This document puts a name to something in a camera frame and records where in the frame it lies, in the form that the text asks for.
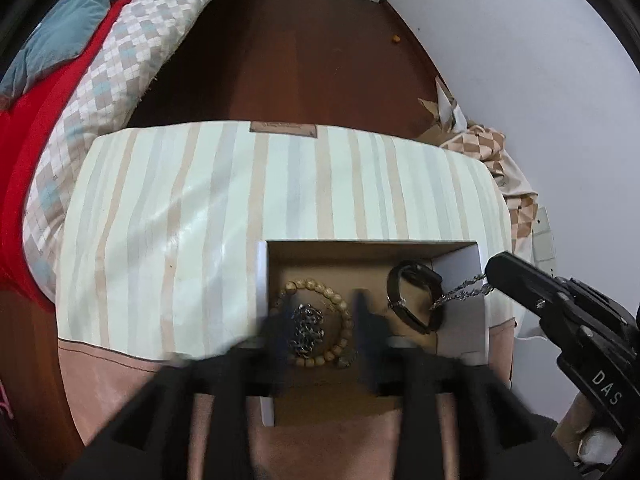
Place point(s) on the black smart band watch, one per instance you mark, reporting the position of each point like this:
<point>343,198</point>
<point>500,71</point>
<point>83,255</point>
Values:
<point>412,290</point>

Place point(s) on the teal fleece blanket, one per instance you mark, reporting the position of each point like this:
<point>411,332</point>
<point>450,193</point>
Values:
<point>62,34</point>

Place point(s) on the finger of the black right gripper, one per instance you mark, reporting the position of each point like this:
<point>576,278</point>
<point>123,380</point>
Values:
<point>524,283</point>

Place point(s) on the white cardboard box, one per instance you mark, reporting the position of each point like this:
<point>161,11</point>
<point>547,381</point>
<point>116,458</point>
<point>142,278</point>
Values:
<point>322,276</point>

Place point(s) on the red bed blanket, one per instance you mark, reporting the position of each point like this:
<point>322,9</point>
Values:
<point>26,129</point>

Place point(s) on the brown checkered cloth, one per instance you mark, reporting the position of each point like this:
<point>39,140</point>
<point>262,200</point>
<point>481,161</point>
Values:
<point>488,145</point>

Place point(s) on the pink clothes hanger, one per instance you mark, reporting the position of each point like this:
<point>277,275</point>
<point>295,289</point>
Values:
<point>5,405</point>

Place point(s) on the striped and pink tablecloth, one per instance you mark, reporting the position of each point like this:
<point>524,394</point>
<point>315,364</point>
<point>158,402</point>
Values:
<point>158,257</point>

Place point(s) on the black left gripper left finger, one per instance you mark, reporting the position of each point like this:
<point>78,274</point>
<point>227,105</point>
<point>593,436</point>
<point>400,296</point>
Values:
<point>279,330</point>

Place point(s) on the torn cardboard pieces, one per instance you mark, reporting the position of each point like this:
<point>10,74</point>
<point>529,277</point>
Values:
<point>446,112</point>

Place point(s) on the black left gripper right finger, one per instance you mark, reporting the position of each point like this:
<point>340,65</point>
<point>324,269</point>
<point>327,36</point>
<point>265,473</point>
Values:
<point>371,333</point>

